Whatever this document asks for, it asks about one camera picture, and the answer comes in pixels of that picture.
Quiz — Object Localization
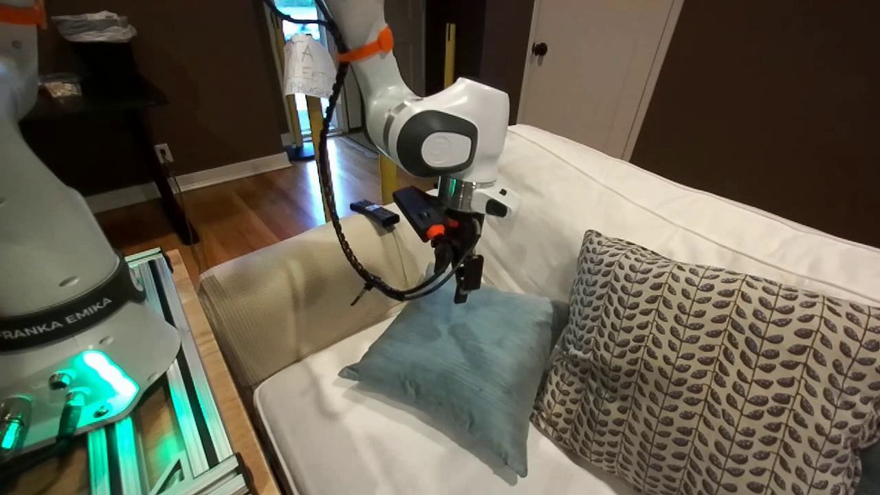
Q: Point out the small teal pillow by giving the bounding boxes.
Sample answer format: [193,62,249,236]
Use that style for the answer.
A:
[854,441,880,495]

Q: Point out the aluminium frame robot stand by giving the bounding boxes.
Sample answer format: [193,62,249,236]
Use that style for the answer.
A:
[80,246,252,495]

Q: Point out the white hanging cloth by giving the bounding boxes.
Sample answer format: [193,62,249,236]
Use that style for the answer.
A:
[278,32,344,106]

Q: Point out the white fabric sofa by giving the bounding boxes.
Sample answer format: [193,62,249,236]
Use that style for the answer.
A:
[196,121,880,495]

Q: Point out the yellow upright post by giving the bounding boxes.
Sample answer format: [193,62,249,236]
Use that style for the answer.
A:
[377,153,412,208]

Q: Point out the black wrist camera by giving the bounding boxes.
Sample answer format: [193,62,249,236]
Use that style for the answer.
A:
[394,186,454,246]

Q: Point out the white door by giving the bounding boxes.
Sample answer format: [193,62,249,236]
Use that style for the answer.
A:
[513,0,687,162]

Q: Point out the black braided cable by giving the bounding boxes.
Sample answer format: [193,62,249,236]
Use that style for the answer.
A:
[313,0,461,305]

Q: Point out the leaf patterned pillow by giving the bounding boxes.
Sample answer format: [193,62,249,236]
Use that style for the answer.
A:
[529,228,880,495]

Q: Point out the black remote control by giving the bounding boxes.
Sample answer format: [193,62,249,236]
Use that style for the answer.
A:
[346,199,403,231]

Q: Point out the orange cable strap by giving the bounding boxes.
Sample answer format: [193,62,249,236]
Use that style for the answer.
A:
[333,23,399,66]
[0,0,50,32]

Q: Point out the large blue silk pillow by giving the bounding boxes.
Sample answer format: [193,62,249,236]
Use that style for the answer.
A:
[337,280,571,487]

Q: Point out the dark wooden side table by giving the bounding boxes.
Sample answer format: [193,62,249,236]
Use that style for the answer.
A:
[16,36,201,249]

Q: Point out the light wooden post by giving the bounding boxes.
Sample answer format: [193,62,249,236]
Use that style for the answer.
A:
[302,91,342,223]

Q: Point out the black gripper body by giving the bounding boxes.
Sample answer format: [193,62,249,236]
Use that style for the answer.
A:
[430,205,489,272]

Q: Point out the white crumpled bag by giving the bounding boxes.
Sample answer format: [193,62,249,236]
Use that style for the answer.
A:
[50,10,141,48]

